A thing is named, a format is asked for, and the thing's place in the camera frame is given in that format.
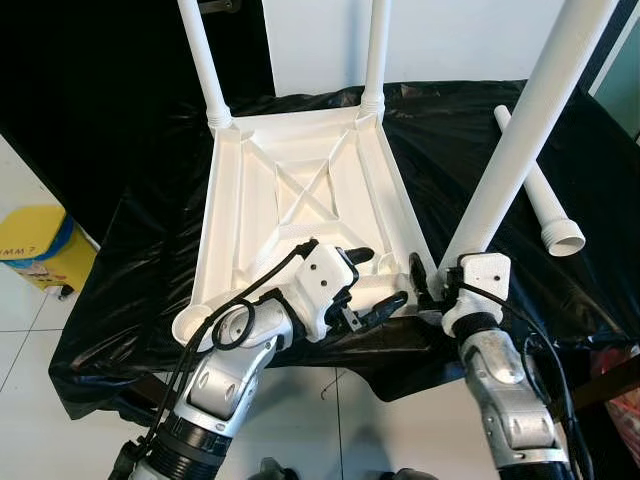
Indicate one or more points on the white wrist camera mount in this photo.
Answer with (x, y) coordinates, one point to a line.
(325, 280)
(488, 272)

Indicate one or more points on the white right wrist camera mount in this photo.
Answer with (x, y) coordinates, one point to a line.
(488, 272)

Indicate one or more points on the pink patterned bag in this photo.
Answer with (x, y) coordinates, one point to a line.
(622, 410)

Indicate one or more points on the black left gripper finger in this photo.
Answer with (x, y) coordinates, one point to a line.
(384, 308)
(358, 256)

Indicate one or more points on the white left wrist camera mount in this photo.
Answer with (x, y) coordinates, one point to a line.
(325, 280)

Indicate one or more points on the dark grey robot foot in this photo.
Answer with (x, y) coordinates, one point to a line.
(280, 470)
(412, 474)

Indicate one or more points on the white plastic table top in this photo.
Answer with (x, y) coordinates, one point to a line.
(300, 190)

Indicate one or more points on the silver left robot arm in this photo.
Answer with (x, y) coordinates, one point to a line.
(225, 385)

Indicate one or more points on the dark grey robot right foot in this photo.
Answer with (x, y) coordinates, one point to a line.
(412, 474)

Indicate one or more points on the yellow storage box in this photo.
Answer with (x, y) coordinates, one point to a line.
(45, 250)

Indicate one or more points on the white plastic table leg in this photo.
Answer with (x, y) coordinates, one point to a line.
(560, 232)
(530, 120)
(205, 65)
(377, 50)

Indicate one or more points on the black door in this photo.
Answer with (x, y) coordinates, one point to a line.
(90, 70)

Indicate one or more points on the black plastic table cover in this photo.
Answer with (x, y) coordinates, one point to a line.
(575, 305)

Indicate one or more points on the dark grey robot left foot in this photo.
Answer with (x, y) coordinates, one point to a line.
(280, 470)

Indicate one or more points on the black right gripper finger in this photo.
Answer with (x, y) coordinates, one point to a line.
(421, 278)

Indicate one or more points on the dark door frame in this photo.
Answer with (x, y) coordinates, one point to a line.
(612, 60)

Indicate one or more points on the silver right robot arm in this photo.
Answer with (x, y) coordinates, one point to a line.
(510, 400)

